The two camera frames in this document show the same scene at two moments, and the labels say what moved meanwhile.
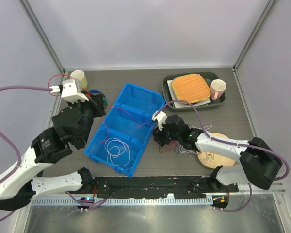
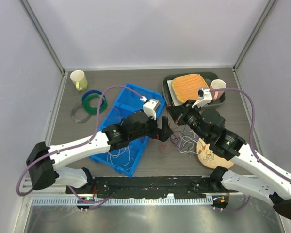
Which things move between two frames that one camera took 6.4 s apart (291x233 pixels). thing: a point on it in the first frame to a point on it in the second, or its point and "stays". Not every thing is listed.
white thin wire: [118, 152] stays
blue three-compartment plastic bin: [121, 136] stays
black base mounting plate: [158, 186] stays
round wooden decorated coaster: [212, 160] stays
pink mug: [217, 88] stays
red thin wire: [103, 104] to [113, 115]
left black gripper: [98, 107] to [162, 134]
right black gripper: [159, 136] to [179, 113]
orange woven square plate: [191, 88] stays
